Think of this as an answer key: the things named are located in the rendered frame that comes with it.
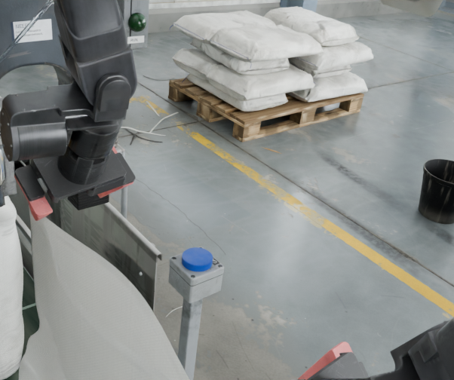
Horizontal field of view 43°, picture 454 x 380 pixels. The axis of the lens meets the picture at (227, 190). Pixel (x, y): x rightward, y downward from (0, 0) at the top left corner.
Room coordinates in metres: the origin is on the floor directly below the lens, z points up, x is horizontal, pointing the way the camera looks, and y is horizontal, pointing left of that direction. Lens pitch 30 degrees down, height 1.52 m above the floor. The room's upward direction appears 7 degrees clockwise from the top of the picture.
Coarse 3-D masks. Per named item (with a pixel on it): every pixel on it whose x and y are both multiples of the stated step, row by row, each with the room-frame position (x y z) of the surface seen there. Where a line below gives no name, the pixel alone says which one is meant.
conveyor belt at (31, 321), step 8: (24, 272) 1.35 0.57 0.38; (24, 280) 1.31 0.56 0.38; (32, 280) 1.31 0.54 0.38; (24, 288) 1.28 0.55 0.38; (32, 288) 1.28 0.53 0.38; (24, 296) 1.24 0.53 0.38; (32, 296) 1.25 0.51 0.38; (24, 304) 1.21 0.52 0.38; (32, 304) 1.21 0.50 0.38; (24, 312) 1.18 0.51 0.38; (32, 312) 1.18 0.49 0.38; (24, 320) 1.15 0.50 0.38; (32, 320) 1.15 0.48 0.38; (24, 328) 1.12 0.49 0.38; (32, 328) 1.12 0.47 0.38; (24, 336) 1.09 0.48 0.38; (24, 344) 1.06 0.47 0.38; (24, 352) 1.04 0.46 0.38; (16, 376) 0.96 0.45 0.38
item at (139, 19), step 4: (132, 16) 0.89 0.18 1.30; (136, 16) 0.89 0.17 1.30; (140, 16) 0.90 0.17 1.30; (144, 16) 0.91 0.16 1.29; (128, 20) 0.89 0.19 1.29; (132, 20) 0.89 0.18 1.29; (136, 20) 0.89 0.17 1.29; (140, 20) 0.89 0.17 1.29; (144, 20) 0.90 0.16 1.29; (128, 24) 0.89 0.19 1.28; (132, 24) 0.89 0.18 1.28; (136, 24) 0.89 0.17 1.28; (140, 24) 0.89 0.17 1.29; (144, 24) 0.90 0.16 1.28; (132, 28) 0.89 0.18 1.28; (136, 28) 0.89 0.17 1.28; (140, 28) 0.89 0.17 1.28; (144, 28) 0.90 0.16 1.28
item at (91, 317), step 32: (32, 224) 0.74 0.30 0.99; (32, 256) 0.75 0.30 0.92; (64, 256) 0.69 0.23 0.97; (96, 256) 0.65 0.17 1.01; (64, 288) 0.59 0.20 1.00; (96, 288) 0.65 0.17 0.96; (128, 288) 0.60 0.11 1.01; (64, 320) 0.59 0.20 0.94; (96, 320) 0.52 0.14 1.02; (128, 320) 0.60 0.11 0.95; (32, 352) 0.64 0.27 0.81; (64, 352) 0.60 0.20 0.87; (96, 352) 0.52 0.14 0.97; (128, 352) 0.48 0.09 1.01; (160, 352) 0.52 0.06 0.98
